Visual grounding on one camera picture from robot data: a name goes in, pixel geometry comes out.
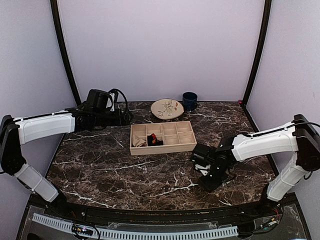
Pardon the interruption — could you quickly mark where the black argyle sock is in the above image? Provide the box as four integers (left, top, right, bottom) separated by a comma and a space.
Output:
147, 133, 164, 147

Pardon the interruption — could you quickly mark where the patterned ceramic plate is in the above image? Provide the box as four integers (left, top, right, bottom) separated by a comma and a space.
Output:
150, 98, 184, 120

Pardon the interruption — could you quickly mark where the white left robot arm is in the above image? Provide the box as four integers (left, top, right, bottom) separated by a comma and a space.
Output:
0, 88, 133, 218

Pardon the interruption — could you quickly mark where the left black corner post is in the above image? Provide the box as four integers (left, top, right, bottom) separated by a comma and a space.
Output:
50, 0, 81, 106

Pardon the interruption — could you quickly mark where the black corner post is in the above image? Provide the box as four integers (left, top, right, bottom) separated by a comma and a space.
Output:
241, 0, 272, 108
50, 0, 81, 106

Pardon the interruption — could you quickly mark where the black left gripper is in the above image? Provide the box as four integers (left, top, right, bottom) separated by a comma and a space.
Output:
93, 107, 134, 127

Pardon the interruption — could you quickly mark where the wooden compartment tray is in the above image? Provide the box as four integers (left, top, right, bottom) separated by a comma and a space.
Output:
130, 121, 197, 156

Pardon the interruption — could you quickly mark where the beige striped sock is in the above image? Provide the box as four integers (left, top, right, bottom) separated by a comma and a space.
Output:
132, 134, 147, 148

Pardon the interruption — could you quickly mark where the right black corner post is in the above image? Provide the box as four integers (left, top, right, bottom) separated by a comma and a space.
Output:
241, 0, 272, 108

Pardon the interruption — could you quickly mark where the white slotted cable duct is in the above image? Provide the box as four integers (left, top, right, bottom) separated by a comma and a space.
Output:
32, 213, 239, 240

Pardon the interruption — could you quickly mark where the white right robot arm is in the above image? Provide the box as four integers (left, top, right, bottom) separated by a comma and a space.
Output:
191, 114, 320, 217

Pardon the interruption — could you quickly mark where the dark blue mug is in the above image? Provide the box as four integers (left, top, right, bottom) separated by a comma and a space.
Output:
182, 92, 198, 112

